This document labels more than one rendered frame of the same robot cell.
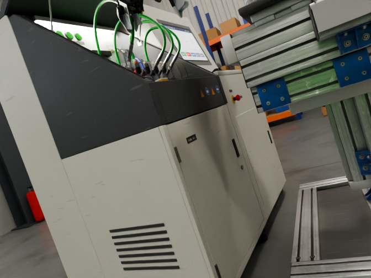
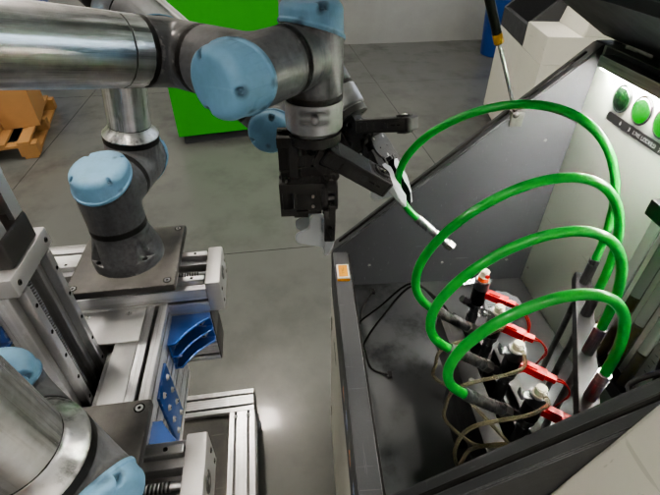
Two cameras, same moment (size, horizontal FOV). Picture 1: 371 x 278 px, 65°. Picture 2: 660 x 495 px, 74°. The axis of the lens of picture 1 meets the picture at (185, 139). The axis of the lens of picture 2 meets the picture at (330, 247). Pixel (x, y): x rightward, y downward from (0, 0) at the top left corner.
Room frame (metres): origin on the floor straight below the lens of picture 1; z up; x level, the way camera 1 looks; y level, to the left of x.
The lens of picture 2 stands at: (1.81, -0.46, 1.67)
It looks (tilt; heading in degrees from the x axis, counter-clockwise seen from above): 38 degrees down; 146
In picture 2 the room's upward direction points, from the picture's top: straight up
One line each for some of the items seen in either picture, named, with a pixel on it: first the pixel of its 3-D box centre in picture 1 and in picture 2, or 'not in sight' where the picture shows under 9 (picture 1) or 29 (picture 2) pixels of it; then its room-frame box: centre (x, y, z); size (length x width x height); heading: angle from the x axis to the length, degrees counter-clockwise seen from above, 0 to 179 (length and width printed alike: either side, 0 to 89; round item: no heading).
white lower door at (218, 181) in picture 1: (224, 182); (341, 462); (1.34, -0.11, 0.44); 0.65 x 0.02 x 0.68; 150
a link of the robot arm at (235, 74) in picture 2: not in sight; (241, 70); (1.36, -0.27, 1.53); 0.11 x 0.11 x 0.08; 20
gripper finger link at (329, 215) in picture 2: not in sight; (328, 214); (1.37, -0.17, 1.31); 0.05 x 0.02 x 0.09; 150
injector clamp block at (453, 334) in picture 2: not in sight; (479, 402); (1.58, 0.05, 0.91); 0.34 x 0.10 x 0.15; 150
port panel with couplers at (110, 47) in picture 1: (122, 66); not in sight; (1.81, 0.22, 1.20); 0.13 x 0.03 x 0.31; 150
